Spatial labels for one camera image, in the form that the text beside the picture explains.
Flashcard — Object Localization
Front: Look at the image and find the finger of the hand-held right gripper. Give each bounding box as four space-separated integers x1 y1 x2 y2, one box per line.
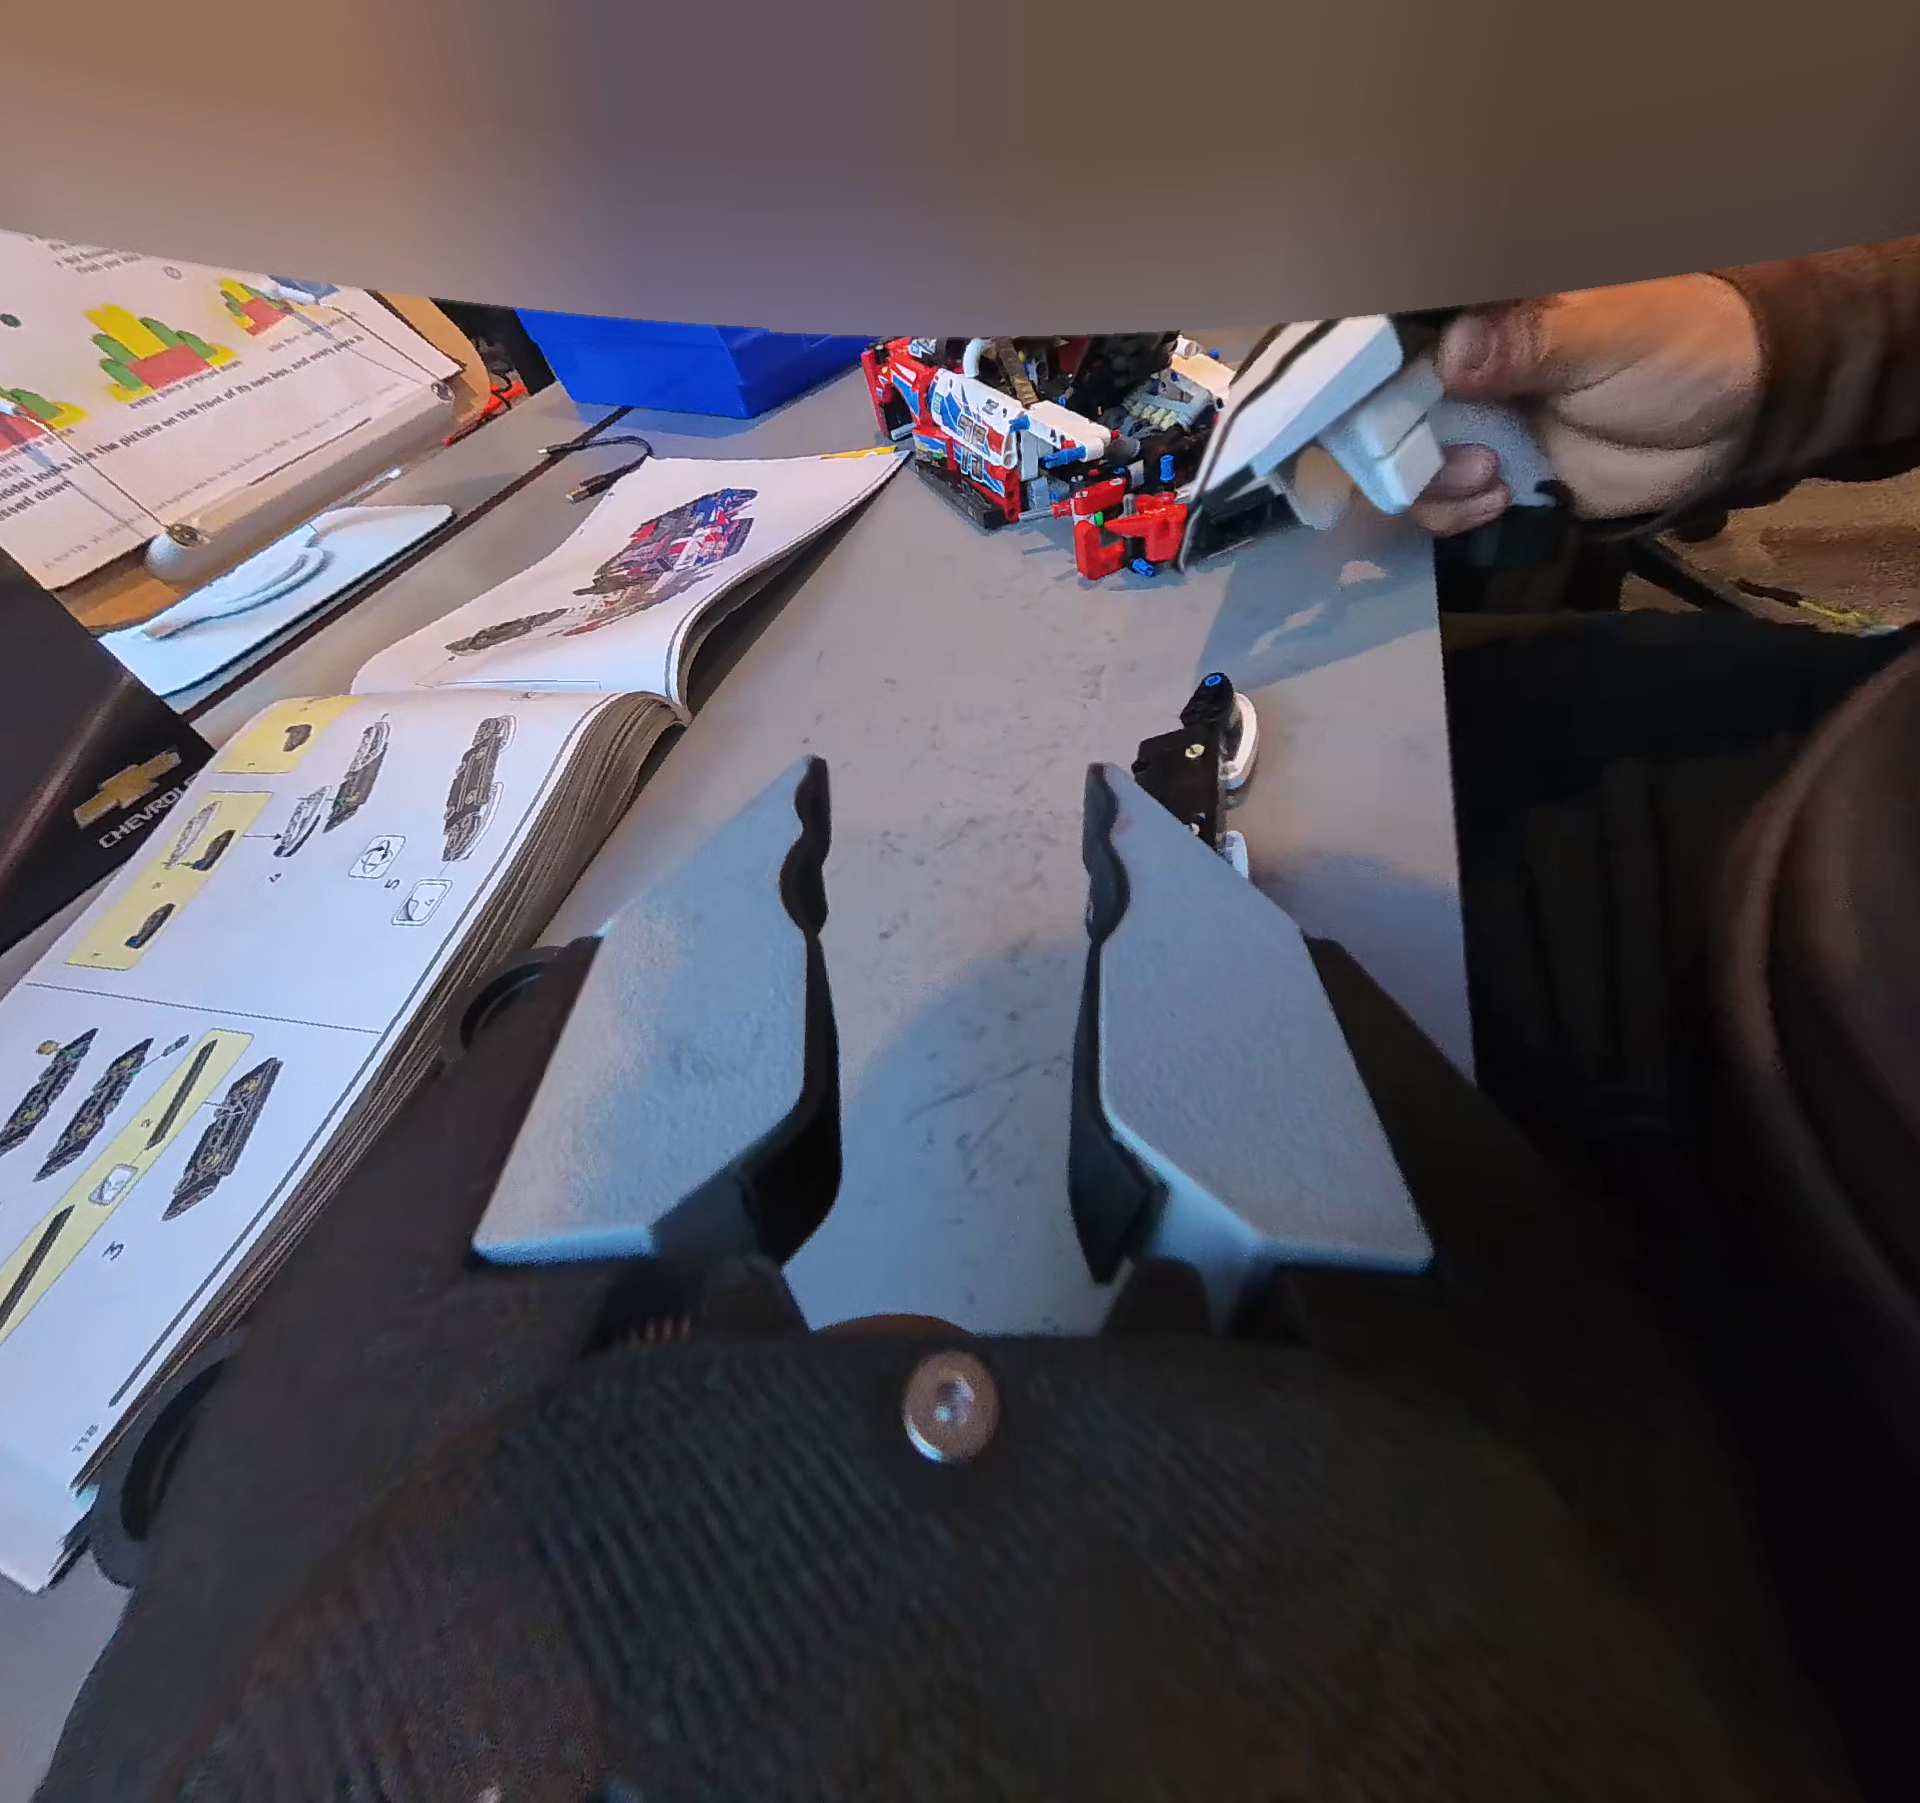
1183 453 1331 575
1183 318 1408 571

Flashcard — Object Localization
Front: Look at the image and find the black usb cable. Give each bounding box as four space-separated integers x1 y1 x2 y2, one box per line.
536 431 660 506

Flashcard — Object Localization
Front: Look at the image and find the white sign stand base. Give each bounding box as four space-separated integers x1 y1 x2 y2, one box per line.
99 502 456 704

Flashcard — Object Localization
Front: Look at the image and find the person's right forearm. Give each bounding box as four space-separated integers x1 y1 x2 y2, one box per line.
1710 235 1920 487

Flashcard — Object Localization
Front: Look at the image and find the person's brown shirt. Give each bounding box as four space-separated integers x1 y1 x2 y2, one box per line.
1706 645 1920 1803

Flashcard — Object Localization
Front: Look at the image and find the open instruction booklet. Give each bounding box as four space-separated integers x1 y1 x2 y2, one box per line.
0 451 915 1595

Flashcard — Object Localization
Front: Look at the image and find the blue plastic bin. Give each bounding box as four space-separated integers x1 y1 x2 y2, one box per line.
517 308 889 421

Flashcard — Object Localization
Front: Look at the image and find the black white toy car panel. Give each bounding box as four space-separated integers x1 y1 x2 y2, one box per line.
1133 671 1259 878

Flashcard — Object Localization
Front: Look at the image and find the black toy tyre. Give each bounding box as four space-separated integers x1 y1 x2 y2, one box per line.
89 1346 232 1588
453 940 569 1057

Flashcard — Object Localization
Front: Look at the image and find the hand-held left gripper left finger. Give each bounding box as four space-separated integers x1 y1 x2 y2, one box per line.
472 755 843 1267

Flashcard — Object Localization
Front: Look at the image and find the black toy set box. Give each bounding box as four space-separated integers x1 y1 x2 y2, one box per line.
0 541 221 960

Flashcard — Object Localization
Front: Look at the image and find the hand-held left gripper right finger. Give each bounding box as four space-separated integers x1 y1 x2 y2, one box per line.
1069 763 1434 1302

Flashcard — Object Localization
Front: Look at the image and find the toy brick car chassis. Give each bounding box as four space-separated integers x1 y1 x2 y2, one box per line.
1036 331 1252 584

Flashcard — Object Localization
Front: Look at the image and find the printed instruction sign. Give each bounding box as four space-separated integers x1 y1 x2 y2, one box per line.
0 229 464 594

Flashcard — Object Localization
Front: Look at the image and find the person's right hand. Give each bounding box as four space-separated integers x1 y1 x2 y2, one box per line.
1411 276 1768 539

